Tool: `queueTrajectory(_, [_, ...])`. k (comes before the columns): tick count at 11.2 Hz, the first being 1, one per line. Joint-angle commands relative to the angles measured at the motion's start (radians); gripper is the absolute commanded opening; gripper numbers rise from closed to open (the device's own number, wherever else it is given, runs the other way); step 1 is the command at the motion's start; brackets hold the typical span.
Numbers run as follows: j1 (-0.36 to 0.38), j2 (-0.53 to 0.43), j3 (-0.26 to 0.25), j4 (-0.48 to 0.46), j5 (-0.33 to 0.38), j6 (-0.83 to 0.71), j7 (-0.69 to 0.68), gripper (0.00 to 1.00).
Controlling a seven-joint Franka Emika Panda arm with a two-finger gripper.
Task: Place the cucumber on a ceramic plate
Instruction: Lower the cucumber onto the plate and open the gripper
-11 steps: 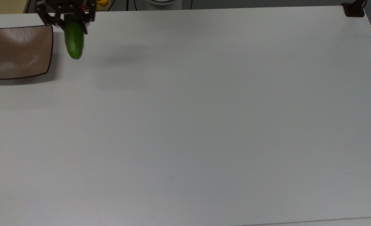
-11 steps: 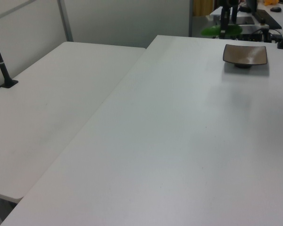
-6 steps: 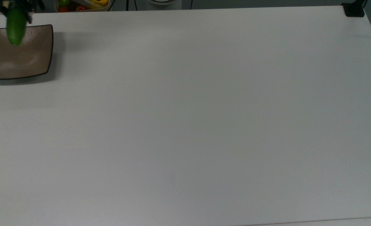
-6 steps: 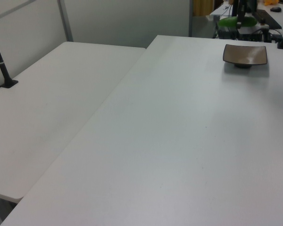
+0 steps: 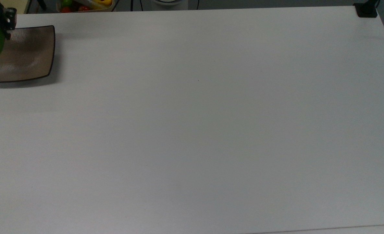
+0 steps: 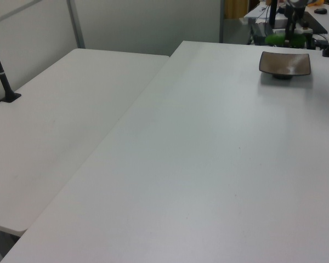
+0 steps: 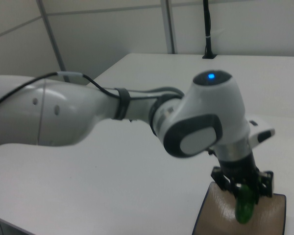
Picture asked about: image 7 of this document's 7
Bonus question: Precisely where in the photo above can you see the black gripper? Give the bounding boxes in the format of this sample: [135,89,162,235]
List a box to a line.
[210,149,275,204]

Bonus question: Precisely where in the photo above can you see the green cucumber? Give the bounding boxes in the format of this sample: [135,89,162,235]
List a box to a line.
[235,184,257,225]

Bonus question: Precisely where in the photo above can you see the brown square ceramic plate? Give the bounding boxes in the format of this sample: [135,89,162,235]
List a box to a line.
[191,181,287,235]

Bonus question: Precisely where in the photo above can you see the grey cable strap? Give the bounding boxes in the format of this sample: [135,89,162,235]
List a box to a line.
[113,87,132,121]

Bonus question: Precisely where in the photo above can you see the black camera pole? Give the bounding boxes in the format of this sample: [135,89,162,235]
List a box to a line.
[202,0,213,56]

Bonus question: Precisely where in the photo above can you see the grey partition frame post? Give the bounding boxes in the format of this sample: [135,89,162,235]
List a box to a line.
[36,0,71,83]
[160,0,175,54]

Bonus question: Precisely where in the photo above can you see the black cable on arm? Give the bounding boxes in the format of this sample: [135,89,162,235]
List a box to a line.
[0,71,162,111]

